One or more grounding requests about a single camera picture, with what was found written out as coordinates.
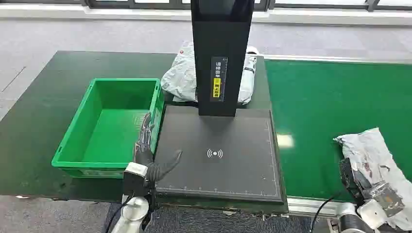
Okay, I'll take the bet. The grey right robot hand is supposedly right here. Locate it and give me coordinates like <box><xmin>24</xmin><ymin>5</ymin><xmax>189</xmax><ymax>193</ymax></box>
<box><xmin>338</xmin><ymin>157</ymin><xmax>374</xmax><ymax>206</ymax></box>

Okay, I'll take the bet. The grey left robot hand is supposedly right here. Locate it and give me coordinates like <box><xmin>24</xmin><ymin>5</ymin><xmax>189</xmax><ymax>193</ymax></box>
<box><xmin>133</xmin><ymin>112</ymin><xmax>183</xmax><ymax>191</ymax></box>

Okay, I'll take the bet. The crinkled silver plastic parcel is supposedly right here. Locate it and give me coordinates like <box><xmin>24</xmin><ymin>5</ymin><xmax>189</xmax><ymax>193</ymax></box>
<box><xmin>333</xmin><ymin>127</ymin><xmax>412</xmax><ymax>231</ymax></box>

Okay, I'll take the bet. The green plastic crate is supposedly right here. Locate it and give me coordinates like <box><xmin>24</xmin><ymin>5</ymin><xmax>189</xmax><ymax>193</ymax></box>
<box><xmin>51</xmin><ymin>78</ymin><xmax>165</xmax><ymax>180</ymax></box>

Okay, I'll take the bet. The green conveyor belt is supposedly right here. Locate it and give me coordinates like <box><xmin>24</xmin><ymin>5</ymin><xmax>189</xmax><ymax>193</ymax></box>
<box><xmin>264</xmin><ymin>59</ymin><xmax>412</xmax><ymax>202</ymax></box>

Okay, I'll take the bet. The grey plastic mailer parcel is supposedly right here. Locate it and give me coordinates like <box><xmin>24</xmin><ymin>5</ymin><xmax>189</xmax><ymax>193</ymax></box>
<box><xmin>160</xmin><ymin>41</ymin><xmax>260</xmax><ymax>105</ymax></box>

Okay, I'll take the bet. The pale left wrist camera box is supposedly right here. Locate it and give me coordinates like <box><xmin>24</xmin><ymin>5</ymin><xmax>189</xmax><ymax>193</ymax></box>
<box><xmin>122</xmin><ymin>162</ymin><xmax>149</xmax><ymax>198</ymax></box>

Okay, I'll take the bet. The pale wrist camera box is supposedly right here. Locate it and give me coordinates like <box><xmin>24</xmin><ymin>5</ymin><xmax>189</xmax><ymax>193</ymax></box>
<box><xmin>356</xmin><ymin>199</ymin><xmax>388</xmax><ymax>230</ymax></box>
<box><xmin>122</xmin><ymin>162</ymin><xmax>149</xmax><ymax>198</ymax></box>

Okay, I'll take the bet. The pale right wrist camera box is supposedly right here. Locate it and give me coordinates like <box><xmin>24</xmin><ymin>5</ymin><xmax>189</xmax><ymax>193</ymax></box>
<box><xmin>356</xmin><ymin>199</ymin><xmax>388</xmax><ymax>230</ymax></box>

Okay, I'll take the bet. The black cable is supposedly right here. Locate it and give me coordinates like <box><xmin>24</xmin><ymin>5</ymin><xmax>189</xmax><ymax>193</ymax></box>
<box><xmin>309</xmin><ymin>192</ymin><xmax>341</xmax><ymax>233</ymax></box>

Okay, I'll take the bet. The aluminium conveyor frame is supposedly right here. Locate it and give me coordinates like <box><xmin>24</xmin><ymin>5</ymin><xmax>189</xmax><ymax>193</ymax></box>
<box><xmin>286</xmin><ymin>196</ymin><xmax>343</xmax><ymax>218</ymax></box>

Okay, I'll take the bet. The black scanner base plate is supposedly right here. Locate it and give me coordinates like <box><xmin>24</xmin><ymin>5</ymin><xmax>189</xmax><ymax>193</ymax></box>
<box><xmin>154</xmin><ymin>105</ymin><xmax>285</xmax><ymax>203</ymax></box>

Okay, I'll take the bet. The black scanner post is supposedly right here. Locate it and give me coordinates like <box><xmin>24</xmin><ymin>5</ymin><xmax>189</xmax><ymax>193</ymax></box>
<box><xmin>190</xmin><ymin>0</ymin><xmax>255</xmax><ymax>117</ymax></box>

